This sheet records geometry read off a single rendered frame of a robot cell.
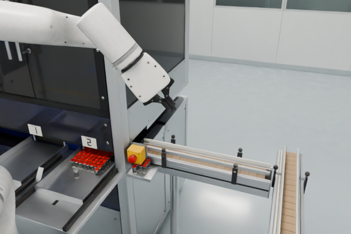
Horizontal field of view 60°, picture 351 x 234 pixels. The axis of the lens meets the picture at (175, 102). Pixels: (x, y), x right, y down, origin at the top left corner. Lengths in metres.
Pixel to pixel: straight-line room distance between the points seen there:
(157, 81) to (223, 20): 5.11
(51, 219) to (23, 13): 0.91
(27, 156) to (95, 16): 1.22
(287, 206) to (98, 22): 1.04
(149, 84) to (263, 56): 5.17
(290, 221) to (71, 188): 0.96
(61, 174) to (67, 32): 0.95
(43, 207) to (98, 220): 0.52
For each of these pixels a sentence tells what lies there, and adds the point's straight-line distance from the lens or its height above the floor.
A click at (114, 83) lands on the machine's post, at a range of 1.34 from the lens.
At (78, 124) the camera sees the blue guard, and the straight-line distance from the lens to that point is 1.57.
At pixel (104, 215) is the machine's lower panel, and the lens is 1.87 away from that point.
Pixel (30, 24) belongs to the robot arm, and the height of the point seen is 1.72.
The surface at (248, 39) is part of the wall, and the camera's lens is 5.85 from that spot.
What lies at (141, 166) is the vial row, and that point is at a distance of 1.55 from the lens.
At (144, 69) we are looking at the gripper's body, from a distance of 0.78.
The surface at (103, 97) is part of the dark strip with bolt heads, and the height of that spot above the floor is 1.28.
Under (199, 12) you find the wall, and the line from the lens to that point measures 5.95.
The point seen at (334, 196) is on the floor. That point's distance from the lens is 3.05.
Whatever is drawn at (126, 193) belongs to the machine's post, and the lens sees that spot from 1.66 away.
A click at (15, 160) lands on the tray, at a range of 1.84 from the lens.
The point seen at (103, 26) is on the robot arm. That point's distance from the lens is 0.76.
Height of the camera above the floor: 1.85
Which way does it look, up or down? 26 degrees down
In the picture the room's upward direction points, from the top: straight up
